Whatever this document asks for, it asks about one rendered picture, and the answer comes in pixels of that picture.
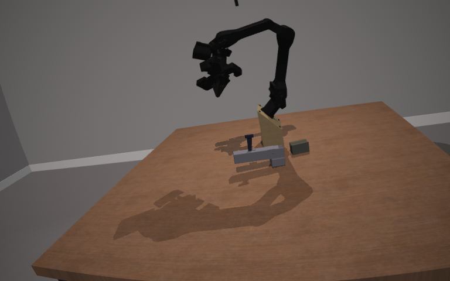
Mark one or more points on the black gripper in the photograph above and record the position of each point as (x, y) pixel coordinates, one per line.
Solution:
(218, 79)

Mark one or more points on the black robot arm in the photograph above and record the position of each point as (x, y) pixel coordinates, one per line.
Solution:
(226, 38)

